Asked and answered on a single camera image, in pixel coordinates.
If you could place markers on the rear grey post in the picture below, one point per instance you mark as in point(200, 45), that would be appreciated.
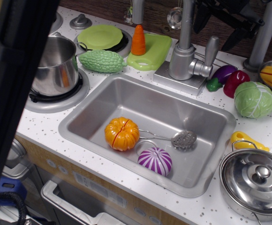
point(138, 11)

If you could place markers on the grey post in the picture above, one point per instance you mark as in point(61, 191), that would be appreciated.
point(262, 42)
point(138, 11)

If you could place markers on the front stove burner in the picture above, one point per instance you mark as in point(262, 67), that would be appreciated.
point(64, 103)

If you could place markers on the hanging clear ladle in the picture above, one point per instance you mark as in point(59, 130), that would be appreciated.
point(174, 16)

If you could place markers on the middle stove burner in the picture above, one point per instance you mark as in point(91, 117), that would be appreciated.
point(123, 47)

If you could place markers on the silver faucet lever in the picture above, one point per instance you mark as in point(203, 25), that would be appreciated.
point(211, 50)

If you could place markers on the black coil burner rear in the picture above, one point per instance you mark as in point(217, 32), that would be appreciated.
point(58, 20)

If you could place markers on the metal slotted spoon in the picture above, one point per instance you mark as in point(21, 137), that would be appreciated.
point(182, 140)

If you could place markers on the green plastic plate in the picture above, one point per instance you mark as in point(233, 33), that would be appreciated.
point(100, 37)

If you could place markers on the red toy pepper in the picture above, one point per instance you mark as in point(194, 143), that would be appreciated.
point(235, 79)

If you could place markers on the grey stove knob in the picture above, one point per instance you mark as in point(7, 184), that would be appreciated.
point(80, 23)

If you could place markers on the steel pot with lid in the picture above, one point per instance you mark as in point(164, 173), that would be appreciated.
point(246, 183)

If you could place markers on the orange toy pumpkin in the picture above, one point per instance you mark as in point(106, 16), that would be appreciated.
point(122, 134)

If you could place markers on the purple toy eggplant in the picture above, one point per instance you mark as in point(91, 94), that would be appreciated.
point(220, 77)

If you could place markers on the grey oven knob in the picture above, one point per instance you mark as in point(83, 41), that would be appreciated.
point(15, 155)

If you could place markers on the orange toy carrot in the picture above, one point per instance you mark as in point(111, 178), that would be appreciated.
point(138, 46)

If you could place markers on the purple striped toy onion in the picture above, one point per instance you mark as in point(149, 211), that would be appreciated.
point(157, 160)

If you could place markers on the black foreground frame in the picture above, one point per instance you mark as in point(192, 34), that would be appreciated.
point(24, 28)

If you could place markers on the blue clamp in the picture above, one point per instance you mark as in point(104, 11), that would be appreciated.
point(12, 192)

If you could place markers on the stove burner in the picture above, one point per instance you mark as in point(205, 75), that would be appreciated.
point(64, 103)
point(123, 47)

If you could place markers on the right grey post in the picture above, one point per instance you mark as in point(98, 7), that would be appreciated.
point(262, 42)

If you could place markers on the silver sink basin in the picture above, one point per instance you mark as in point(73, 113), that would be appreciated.
point(161, 112)

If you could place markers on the green toy bitter gourd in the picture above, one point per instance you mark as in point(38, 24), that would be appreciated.
point(102, 61)

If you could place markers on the green toy cabbage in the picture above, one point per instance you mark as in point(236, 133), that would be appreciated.
point(253, 100)

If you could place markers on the green cutting board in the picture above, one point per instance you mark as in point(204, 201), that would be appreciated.
point(157, 47)

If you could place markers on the silver toy faucet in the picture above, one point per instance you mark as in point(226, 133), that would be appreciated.
point(184, 72)

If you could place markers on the white oven door handle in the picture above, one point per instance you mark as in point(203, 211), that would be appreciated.
point(75, 207)

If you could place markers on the tall steel pot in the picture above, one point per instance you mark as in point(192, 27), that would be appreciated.
point(57, 72)

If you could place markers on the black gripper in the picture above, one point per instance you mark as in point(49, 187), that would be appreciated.
point(238, 14)

